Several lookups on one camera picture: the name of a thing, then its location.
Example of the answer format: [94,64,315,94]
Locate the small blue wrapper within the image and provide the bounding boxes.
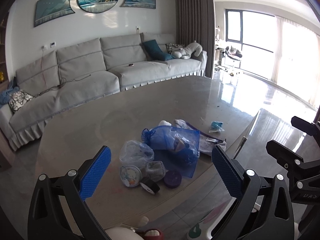
[209,121,224,133]

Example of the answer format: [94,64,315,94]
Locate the purple round lid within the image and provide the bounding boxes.
[163,170,182,189]

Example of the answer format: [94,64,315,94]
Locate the blue mesh drawstring bag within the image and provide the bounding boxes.
[141,126,200,178]

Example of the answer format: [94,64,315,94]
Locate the grey fabric pouch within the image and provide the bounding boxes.
[145,161,167,182]

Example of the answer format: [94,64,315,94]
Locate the round cartoon tin lid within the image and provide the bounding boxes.
[120,165,142,187]

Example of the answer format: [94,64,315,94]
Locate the clear plastic bag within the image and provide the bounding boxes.
[119,140,155,168]

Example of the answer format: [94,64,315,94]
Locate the sheer white curtain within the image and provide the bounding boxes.
[272,16,319,108]

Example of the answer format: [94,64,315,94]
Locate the grey stone coffee table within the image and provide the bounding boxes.
[37,76,261,221]

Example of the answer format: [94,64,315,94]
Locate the red slipper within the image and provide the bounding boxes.
[136,229,164,240]

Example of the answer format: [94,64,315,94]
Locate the white chair with clutter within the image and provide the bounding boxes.
[214,25,242,76]

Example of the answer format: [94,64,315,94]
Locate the black white patterned pillow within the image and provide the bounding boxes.
[9,90,34,113]

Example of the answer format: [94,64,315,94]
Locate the white plush toy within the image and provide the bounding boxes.
[171,42,203,60]

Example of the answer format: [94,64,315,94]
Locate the grey sectional sofa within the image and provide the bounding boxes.
[1,33,207,150]

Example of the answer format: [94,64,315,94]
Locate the floral pillow right sofa end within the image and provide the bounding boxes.
[165,43,184,54]

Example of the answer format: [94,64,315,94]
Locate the teal cushion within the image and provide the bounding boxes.
[142,40,174,61]

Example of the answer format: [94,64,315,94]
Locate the grey curtain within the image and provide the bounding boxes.
[176,0,215,77]

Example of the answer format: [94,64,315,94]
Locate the black charging cable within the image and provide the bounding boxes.
[37,47,92,97]

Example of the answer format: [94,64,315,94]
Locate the left blue wall panel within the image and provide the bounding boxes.
[34,0,75,27]

